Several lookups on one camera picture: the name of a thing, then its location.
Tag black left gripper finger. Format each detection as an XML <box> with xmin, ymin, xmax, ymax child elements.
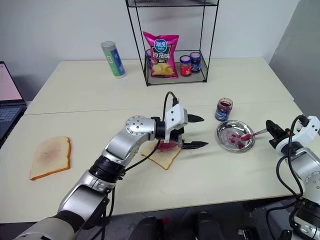
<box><xmin>181</xmin><ymin>140</ymin><xmax>210</xmax><ymax>151</ymax></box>
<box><xmin>187</xmin><ymin>113</ymin><xmax>205</xmax><ymax>124</ymax></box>

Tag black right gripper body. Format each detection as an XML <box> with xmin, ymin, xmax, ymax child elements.
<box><xmin>273</xmin><ymin>125</ymin><xmax>293</xmax><ymax>143</ymax></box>

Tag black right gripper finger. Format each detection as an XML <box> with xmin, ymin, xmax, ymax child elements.
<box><xmin>269</xmin><ymin>137</ymin><xmax>283</xmax><ymax>150</ymax></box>
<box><xmin>265</xmin><ymin>119</ymin><xmax>280</xmax><ymax>136</ymax></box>

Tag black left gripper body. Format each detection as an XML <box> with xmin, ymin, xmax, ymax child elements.
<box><xmin>167</xmin><ymin>107</ymin><xmax>191</xmax><ymax>149</ymax></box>

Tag clear plastic spoon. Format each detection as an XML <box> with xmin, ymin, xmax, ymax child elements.
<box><xmin>238</xmin><ymin>127</ymin><xmax>269</xmax><ymax>141</ymax></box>

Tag toast slice with jam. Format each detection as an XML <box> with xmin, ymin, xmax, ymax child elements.
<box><xmin>29</xmin><ymin>136</ymin><xmax>73</xmax><ymax>182</ymax></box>
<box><xmin>140</xmin><ymin>139</ymin><xmax>182</xmax><ymax>171</ymax></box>

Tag open glass jam jar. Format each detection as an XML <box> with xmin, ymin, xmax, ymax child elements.
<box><xmin>214</xmin><ymin>97</ymin><xmax>234</xmax><ymax>123</ymax></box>

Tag round metal plate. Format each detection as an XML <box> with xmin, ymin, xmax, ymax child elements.
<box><xmin>216</xmin><ymin>120</ymin><xmax>256</xmax><ymax>152</ymax></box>

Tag blue lid jar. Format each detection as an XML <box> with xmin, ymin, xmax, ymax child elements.
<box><xmin>189</xmin><ymin>51</ymin><xmax>202</xmax><ymax>74</ymax></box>

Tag grey partition panel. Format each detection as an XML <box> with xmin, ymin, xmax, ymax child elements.
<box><xmin>268</xmin><ymin>23</ymin><xmax>320</xmax><ymax>118</ymax></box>

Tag pink potato chip bag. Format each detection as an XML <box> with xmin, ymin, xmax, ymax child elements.
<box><xmin>142</xmin><ymin>31</ymin><xmax>180</xmax><ymax>79</ymax></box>

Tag blue jar behind chip bag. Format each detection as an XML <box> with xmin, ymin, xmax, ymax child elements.
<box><xmin>144</xmin><ymin>48</ymin><xmax>152</xmax><ymax>69</ymax></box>

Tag green blue cylinder canister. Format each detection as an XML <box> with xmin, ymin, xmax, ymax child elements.
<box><xmin>100</xmin><ymin>41</ymin><xmax>126</xmax><ymax>80</ymax></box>

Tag grey open laptop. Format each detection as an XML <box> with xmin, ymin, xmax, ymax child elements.
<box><xmin>0</xmin><ymin>61</ymin><xmax>28</xmax><ymax>141</ymax></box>

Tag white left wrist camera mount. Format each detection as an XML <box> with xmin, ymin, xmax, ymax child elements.
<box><xmin>163</xmin><ymin>104</ymin><xmax>189</xmax><ymax>142</ymax></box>

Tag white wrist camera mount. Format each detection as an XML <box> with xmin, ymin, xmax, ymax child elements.
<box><xmin>163</xmin><ymin>104</ymin><xmax>189</xmax><ymax>142</ymax></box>
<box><xmin>273</xmin><ymin>115</ymin><xmax>320</xmax><ymax>151</ymax></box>

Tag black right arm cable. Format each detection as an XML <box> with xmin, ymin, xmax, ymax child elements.
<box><xmin>264</xmin><ymin>114</ymin><xmax>310</xmax><ymax>231</ymax></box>

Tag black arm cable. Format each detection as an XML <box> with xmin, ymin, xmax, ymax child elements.
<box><xmin>101</xmin><ymin>91</ymin><xmax>180</xmax><ymax>227</ymax></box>
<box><xmin>264</xmin><ymin>114</ymin><xmax>310</xmax><ymax>231</ymax></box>

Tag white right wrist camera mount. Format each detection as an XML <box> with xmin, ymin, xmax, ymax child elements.
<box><xmin>273</xmin><ymin>115</ymin><xmax>320</xmax><ymax>151</ymax></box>

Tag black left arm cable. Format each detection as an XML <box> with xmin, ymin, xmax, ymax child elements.
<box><xmin>101</xmin><ymin>91</ymin><xmax>180</xmax><ymax>227</ymax></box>

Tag black wire shelf rack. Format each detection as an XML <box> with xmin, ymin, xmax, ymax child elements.
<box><xmin>125</xmin><ymin>0</ymin><xmax>220</xmax><ymax>87</ymax></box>

